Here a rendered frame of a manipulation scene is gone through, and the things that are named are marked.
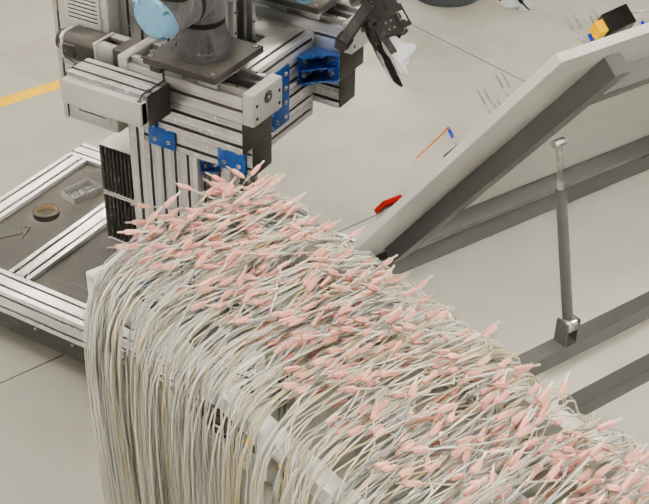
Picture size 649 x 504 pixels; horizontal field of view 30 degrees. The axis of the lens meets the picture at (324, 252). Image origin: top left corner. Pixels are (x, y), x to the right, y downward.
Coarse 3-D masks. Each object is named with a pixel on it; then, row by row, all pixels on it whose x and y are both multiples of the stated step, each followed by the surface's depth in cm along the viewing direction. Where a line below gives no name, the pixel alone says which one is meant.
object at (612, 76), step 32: (608, 64) 211; (640, 64) 227; (576, 96) 220; (608, 96) 224; (544, 128) 230; (512, 160) 241; (608, 160) 314; (480, 192) 255; (512, 192) 299; (544, 192) 303; (416, 224) 276; (448, 224) 289
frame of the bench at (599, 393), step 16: (624, 368) 272; (640, 368) 272; (592, 384) 267; (608, 384) 267; (624, 384) 268; (640, 384) 273; (560, 400) 263; (576, 400) 263; (592, 400) 263; (608, 400) 268
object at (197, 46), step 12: (192, 24) 305; (216, 24) 306; (180, 36) 309; (192, 36) 306; (204, 36) 306; (216, 36) 307; (228, 36) 311; (180, 48) 309; (192, 48) 307; (204, 48) 308; (216, 48) 308; (228, 48) 311; (192, 60) 309; (204, 60) 308; (216, 60) 309
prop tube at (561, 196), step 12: (564, 192) 234; (564, 204) 235; (564, 216) 236; (564, 228) 237; (564, 240) 238; (564, 252) 239; (564, 264) 240; (564, 276) 241; (564, 288) 242; (564, 300) 243; (564, 312) 244; (576, 324) 245
